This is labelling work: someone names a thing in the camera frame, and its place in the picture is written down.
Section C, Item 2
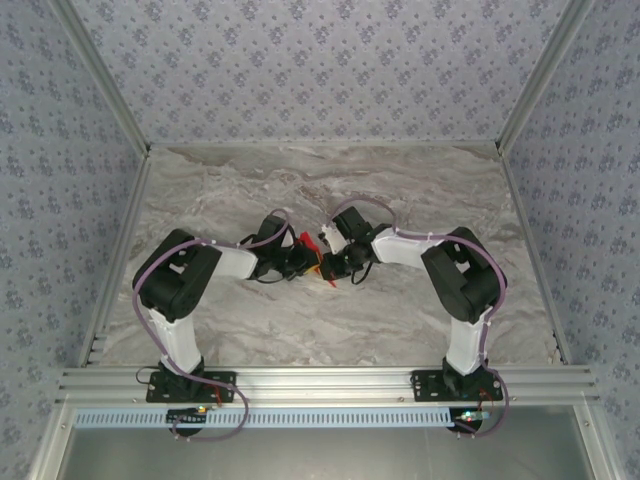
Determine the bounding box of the red paper sheet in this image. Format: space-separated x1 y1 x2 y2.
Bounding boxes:
292 229 340 291

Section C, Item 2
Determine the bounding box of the black left controller board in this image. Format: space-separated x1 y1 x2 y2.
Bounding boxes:
166 407 210 430

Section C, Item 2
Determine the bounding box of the black controller board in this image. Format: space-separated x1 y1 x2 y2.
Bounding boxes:
452 408 494 434
166 407 210 430

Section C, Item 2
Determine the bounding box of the black right controller board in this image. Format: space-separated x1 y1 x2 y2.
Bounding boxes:
452 408 494 434

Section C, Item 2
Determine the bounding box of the aluminium mounting rail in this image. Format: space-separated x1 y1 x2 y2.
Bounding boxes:
54 366 601 407

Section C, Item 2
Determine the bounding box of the aluminium table end rail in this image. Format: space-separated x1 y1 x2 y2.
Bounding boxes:
147 141 501 150

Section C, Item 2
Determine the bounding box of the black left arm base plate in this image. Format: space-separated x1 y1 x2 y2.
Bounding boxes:
146 370 238 404

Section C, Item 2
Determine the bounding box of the slotted grey cable duct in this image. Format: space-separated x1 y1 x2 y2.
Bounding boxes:
73 406 459 430

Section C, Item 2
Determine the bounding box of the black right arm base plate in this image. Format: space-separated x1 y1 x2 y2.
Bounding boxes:
410 369 504 404

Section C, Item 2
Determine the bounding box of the aluminium table side rail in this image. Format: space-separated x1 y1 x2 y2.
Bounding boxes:
77 149 152 369
494 142 574 369

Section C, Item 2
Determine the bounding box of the aluminium frame post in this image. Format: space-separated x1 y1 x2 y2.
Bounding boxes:
493 0 600 157
48 0 152 157

